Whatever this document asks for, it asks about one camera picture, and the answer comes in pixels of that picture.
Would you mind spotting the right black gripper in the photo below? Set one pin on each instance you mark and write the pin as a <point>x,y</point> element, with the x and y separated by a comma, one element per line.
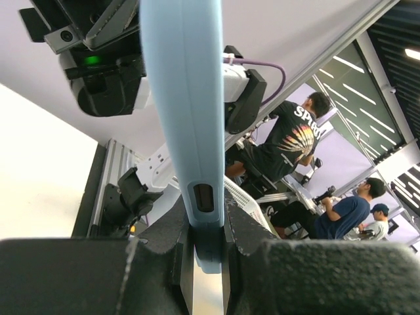
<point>105,71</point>

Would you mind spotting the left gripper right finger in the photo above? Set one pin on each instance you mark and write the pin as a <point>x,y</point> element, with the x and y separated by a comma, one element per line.
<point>262,274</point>

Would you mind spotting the aluminium front rail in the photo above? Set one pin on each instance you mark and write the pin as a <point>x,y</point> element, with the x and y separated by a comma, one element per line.
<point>111,183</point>

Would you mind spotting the person in blue cap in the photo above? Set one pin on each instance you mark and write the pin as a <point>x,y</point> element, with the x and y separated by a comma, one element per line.
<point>377,229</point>

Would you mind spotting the light blue phone case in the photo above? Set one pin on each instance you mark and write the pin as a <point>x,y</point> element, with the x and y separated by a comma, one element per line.
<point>182,48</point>

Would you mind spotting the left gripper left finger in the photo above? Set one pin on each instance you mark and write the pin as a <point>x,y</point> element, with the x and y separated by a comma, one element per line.
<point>150,274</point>

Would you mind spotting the person in navy t-shirt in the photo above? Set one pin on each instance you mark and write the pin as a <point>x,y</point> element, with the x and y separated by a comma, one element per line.
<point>338,219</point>

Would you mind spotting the person in black t-shirt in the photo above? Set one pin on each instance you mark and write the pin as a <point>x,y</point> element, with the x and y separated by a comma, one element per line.
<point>292,140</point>

